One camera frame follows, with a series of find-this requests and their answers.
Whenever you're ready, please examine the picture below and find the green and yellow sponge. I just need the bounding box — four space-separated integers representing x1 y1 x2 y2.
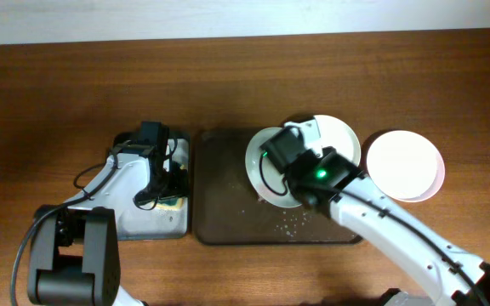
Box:
155 156 189 212

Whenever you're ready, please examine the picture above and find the pale green plate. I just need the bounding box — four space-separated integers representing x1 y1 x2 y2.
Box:
245 127 301 208

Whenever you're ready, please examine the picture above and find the white plate with pink rim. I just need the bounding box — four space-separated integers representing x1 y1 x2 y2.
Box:
366 130 446 202

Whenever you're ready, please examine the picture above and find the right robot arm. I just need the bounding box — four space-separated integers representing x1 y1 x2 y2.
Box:
259 127 490 305

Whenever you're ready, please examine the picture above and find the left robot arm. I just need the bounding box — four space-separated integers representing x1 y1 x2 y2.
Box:
20 122 191 305

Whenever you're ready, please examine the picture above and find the small metal soapy tray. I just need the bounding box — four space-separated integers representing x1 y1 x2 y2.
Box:
115 131 191 241

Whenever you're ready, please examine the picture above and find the brown plastic serving tray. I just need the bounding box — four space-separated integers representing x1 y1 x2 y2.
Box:
191 128 362 246

